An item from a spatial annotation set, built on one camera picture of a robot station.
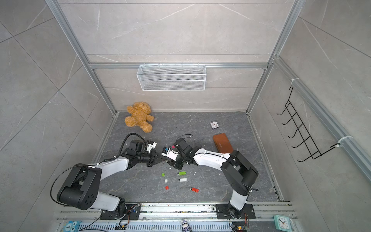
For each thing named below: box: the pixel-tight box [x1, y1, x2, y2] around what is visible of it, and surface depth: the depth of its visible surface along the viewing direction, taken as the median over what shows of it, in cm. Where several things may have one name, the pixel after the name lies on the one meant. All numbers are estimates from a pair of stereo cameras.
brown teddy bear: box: [124, 101, 155, 133], surface depth 109 cm
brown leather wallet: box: [212, 132, 234, 154], surface depth 102 cm
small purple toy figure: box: [180, 218, 193, 232], surface depth 69 cm
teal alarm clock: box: [273, 214, 294, 232], surface depth 70 cm
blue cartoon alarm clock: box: [63, 220, 82, 232], surface depth 70 cm
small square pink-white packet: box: [210, 121, 219, 130], surface depth 112 cm
